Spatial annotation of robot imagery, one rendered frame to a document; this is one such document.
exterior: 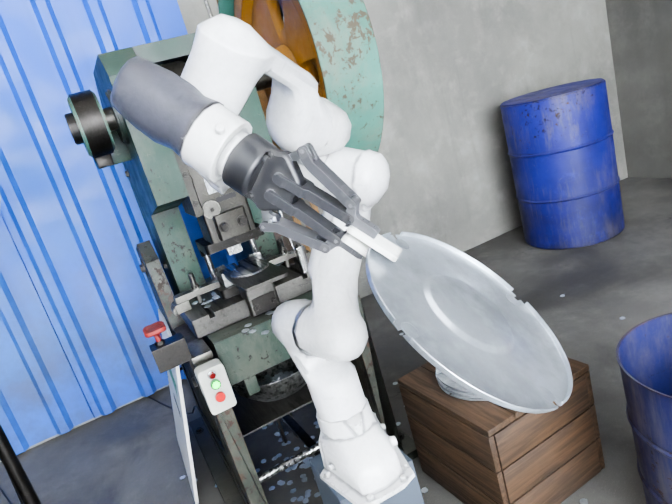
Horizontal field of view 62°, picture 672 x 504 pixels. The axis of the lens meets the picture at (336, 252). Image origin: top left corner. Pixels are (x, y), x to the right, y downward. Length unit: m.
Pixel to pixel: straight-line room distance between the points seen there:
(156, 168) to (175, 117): 0.97
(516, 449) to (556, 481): 0.21
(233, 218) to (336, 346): 0.79
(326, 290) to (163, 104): 0.54
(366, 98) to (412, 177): 1.94
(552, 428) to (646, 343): 0.33
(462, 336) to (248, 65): 0.44
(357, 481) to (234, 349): 0.65
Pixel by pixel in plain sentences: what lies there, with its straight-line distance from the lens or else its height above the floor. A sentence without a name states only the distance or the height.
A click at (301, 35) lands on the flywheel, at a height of 1.41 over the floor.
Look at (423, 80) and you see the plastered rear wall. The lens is 3.58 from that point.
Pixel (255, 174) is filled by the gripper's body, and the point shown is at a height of 1.17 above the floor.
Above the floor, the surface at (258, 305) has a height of 0.68.
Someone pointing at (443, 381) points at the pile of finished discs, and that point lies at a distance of 1.66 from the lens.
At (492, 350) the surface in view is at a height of 0.92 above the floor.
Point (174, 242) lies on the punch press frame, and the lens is 2.01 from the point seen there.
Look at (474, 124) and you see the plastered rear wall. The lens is 3.79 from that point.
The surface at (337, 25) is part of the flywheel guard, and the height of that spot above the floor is 1.39.
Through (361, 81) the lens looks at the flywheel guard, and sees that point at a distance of 1.59.
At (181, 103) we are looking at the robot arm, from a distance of 0.72.
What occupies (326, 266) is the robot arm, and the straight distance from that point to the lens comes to 1.13.
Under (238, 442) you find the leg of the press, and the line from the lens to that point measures 1.74.
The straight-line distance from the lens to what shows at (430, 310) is 0.65.
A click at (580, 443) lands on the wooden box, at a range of 1.78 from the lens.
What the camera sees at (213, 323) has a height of 0.67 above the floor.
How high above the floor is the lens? 1.24
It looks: 16 degrees down
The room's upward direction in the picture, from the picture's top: 16 degrees counter-clockwise
